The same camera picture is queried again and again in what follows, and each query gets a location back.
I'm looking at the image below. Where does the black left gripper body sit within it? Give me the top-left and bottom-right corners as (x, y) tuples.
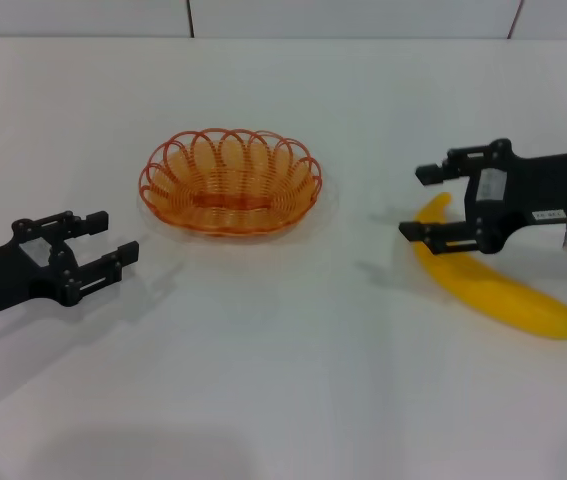
(0, 217), (82, 326)

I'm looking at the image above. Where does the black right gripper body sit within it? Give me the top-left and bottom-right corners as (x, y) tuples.
(464, 138), (567, 254)

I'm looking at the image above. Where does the yellow banana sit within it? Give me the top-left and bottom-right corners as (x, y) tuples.
(409, 191), (567, 342)

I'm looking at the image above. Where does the orange wire basket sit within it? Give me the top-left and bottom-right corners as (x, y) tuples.
(137, 128), (325, 236)

